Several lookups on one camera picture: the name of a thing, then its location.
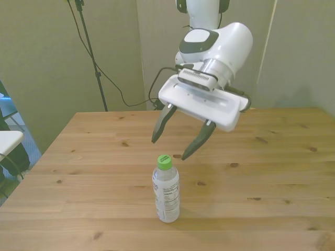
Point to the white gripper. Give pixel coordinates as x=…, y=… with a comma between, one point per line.
x=209, y=109

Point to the black tripod stand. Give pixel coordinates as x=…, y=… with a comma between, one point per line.
x=90, y=49

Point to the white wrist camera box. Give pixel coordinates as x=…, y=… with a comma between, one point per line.
x=199, y=79

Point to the clear bottle with green cap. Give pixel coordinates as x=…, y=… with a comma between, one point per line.
x=167, y=193

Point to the white folding chair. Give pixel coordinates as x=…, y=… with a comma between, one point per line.
x=9, y=141

